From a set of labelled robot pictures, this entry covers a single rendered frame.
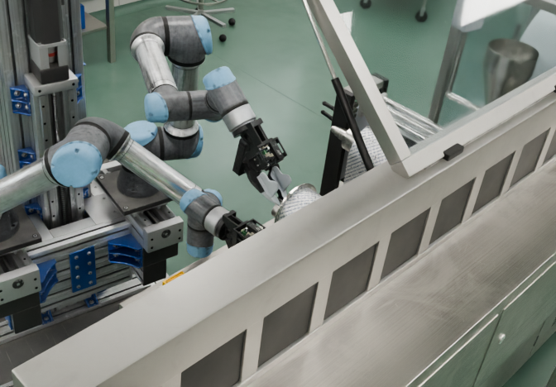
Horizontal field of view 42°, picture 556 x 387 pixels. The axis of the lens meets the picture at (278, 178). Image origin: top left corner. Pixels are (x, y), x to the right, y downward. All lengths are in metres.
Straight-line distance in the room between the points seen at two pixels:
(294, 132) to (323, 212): 3.34
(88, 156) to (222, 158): 2.32
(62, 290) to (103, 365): 1.73
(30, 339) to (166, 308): 1.97
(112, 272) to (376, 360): 1.59
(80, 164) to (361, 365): 0.99
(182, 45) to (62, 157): 0.52
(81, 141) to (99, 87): 2.92
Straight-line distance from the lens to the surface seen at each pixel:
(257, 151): 1.74
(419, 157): 1.28
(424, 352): 1.27
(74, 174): 1.94
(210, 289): 0.99
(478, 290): 1.41
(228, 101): 1.77
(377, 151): 1.82
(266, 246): 1.06
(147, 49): 2.08
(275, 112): 4.65
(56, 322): 2.95
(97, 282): 2.66
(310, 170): 4.16
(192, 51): 2.21
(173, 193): 2.10
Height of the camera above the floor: 2.35
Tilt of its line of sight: 35 degrees down
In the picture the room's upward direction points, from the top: 7 degrees clockwise
